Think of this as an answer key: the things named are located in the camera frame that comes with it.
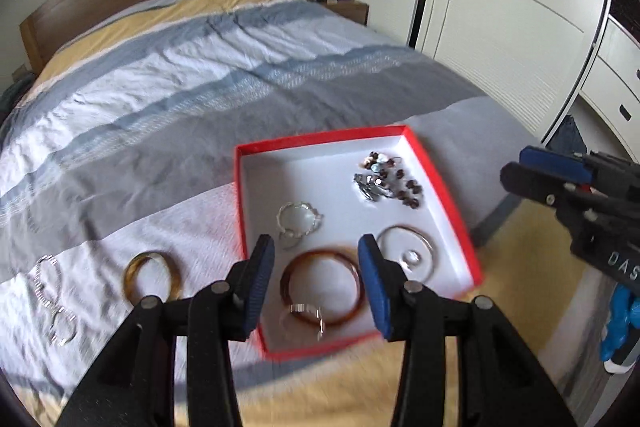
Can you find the orange amber bangle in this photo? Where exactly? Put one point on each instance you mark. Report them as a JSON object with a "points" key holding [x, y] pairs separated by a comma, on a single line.
{"points": [[287, 287]]}

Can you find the white wardrobe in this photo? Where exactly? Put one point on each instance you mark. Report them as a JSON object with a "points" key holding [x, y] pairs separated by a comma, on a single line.
{"points": [[500, 7]]}

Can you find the wooden nightstand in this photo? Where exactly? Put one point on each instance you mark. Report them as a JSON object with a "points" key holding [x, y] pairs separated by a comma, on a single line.
{"points": [[350, 12]]}

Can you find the white drawer cabinet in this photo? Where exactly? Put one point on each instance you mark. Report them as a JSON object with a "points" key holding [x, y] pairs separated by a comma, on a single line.
{"points": [[615, 77]]}

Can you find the person's right hand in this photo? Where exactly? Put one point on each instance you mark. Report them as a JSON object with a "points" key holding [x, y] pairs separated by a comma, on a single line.
{"points": [[620, 327]]}

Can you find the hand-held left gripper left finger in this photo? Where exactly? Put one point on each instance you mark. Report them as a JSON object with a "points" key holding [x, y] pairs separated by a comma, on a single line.
{"points": [[257, 279]]}

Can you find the beige wall socket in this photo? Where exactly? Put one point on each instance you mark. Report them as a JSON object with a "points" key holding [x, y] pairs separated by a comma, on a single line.
{"points": [[19, 72]]}

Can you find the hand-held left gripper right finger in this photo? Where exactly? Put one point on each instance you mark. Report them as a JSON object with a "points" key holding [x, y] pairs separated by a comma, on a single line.
{"points": [[375, 289]]}

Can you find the dark amber bangle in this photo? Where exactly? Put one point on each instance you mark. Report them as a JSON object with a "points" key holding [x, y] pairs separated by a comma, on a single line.
{"points": [[131, 277]]}

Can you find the bed with striped duvet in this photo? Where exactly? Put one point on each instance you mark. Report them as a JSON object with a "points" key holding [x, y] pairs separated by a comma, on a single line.
{"points": [[150, 107]]}

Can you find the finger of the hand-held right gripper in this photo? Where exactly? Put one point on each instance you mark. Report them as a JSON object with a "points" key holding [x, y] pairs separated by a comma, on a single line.
{"points": [[545, 158], [530, 184]]}

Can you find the blue denim cloth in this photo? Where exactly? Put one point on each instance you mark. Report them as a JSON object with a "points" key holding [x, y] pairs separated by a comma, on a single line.
{"points": [[570, 137]]}

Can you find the dark grey cloth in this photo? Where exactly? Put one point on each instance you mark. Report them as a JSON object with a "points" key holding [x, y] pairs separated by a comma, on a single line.
{"points": [[12, 97]]}

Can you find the red cardboard box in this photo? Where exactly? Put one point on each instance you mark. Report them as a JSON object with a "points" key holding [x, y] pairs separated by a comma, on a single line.
{"points": [[330, 177]]}

